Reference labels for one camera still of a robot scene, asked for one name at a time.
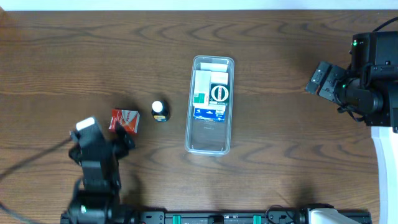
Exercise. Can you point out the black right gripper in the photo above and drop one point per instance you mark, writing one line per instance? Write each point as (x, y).
(327, 83)

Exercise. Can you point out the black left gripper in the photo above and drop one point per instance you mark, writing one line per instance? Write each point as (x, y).
(123, 145)

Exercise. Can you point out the red Panadol medicine box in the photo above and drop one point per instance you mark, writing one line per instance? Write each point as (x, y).
(128, 119)

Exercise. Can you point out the small dark medicine bottle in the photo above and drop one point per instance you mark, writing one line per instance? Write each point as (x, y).
(160, 111)

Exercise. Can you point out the clear plastic container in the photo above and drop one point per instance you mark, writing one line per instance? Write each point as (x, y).
(207, 137)

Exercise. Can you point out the dark green round-logo box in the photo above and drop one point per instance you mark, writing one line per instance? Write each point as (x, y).
(219, 94)

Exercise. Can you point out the blue white medicine box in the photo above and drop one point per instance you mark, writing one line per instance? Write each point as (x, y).
(211, 111)

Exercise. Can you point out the white green medicine box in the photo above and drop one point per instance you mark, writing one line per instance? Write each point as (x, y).
(201, 88)

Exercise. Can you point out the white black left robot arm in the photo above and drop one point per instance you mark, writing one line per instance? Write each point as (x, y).
(96, 195)

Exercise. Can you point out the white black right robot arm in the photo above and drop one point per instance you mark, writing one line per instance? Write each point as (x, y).
(383, 126)

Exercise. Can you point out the white paper leaflet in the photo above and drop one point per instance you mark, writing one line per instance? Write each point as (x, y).
(214, 67)

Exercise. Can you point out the black mounting rail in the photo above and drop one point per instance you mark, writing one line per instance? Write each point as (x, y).
(272, 216)

